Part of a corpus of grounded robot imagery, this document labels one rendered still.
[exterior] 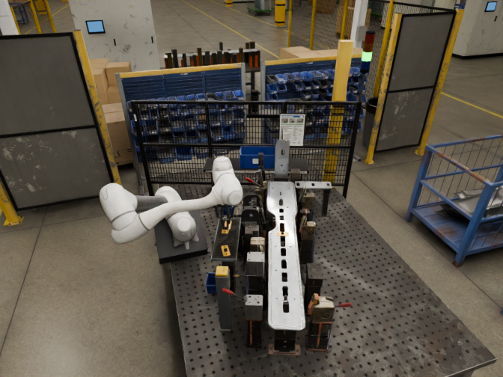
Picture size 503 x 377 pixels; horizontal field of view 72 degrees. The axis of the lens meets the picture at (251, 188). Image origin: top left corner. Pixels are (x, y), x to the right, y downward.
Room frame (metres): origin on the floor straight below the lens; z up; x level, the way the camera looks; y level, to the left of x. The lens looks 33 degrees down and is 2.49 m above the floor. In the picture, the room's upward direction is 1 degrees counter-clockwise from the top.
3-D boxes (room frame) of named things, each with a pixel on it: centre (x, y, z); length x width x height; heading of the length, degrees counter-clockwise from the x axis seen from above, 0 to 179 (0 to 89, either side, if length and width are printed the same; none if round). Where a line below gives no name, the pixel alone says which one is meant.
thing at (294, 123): (2.78, -0.35, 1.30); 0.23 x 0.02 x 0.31; 87
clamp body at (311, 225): (1.82, -0.38, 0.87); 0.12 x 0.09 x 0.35; 87
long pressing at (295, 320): (1.75, -0.21, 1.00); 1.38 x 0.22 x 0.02; 177
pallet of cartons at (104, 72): (6.28, 2.51, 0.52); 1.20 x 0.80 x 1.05; 14
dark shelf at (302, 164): (2.68, -0.05, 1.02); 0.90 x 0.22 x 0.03; 87
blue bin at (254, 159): (2.68, -0.06, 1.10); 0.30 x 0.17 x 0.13; 88
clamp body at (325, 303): (1.17, -0.36, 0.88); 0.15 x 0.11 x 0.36; 87
